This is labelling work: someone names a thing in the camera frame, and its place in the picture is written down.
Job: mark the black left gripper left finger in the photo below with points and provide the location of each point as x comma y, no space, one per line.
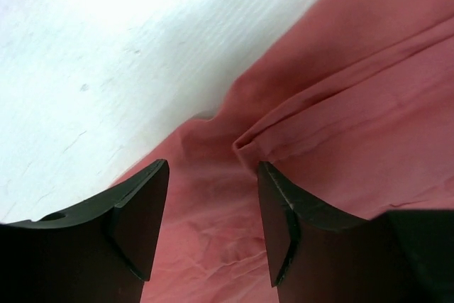
99,250

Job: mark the pink t-shirt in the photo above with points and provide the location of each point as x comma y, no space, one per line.
354,104

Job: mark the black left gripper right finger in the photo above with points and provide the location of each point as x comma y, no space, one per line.
319,253

